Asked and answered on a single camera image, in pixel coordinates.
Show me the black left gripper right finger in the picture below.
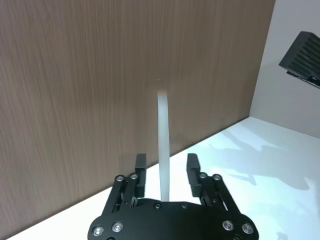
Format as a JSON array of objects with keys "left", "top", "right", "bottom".
[{"left": 187, "top": 153, "right": 243, "bottom": 216}]

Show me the white table cloth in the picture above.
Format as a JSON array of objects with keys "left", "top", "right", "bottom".
[{"left": 6, "top": 115, "right": 320, "bottom": 240}]

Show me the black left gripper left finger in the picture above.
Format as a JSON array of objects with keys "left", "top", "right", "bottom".
[{"left": 101, "top": 153, "right": 148, "bottom": 217}]

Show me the translucent white plastic strip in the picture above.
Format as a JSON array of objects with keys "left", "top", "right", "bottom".
[{"left": 156, "top": 94, "right": 172, "bottom": 203}]

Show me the black ribbed box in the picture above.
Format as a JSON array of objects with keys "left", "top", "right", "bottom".
[{"left": 278, "top": 31, "right": 320, "bottom": 89}]

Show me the brown wood-grain panel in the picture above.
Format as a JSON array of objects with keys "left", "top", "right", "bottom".
[{"left": 0, "top": 0, "right": 276, "bottom": 240}]

